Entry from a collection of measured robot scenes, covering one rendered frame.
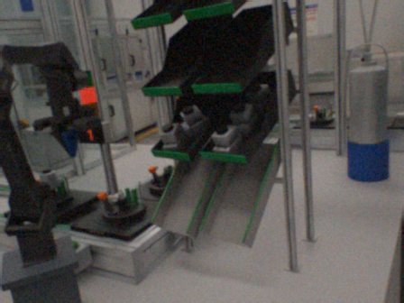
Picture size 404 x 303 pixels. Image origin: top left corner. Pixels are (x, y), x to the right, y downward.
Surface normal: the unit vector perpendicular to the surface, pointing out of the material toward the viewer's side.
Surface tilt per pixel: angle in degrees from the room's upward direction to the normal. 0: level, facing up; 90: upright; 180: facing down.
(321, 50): 90
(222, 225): 45
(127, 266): 90
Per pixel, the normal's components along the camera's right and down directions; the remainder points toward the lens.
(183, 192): -0.53, -0.48
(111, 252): -0.50, 0.29
